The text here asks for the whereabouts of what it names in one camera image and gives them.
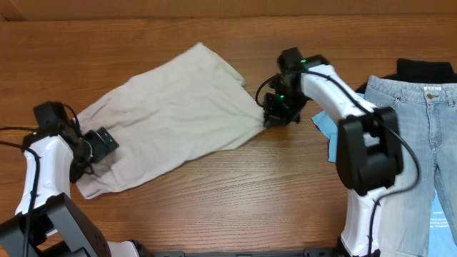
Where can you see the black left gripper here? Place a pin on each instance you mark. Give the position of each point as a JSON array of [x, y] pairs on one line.
[[105, 141]]

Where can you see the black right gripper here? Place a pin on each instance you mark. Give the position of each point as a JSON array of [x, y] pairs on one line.
[[273, 116]]

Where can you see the beige cotton shorts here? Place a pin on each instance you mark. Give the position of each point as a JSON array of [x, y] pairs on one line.
[[191, 106]]

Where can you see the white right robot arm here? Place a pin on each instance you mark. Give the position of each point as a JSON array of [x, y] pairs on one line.
[[368, 155]]

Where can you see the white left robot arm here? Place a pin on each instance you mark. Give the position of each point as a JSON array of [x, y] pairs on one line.
[[47, 222]]

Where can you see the light blue t-shirt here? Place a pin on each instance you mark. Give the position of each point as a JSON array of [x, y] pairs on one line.
[[329, 129]]

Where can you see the light blue denim jeans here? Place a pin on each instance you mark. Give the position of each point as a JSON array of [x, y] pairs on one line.
[[427, 122]]

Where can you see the black garment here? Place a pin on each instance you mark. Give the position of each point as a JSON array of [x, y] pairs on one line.
[[413, 74]]

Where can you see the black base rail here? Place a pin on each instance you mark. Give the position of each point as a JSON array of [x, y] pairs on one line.
[[250, 253]]

